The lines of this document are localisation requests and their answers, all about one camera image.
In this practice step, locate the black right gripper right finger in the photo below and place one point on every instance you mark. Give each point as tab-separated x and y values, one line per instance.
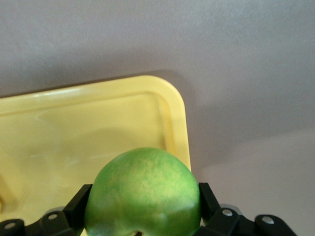
231	222

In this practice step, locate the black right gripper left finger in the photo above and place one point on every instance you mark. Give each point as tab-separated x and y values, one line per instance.
51	225

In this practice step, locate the green apple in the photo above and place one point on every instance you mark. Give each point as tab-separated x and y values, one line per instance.
145	194

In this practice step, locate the yellow plastic tray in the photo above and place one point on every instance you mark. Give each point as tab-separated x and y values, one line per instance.
73	137

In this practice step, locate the brown table cloth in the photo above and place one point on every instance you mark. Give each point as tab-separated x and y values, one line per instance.
221	61

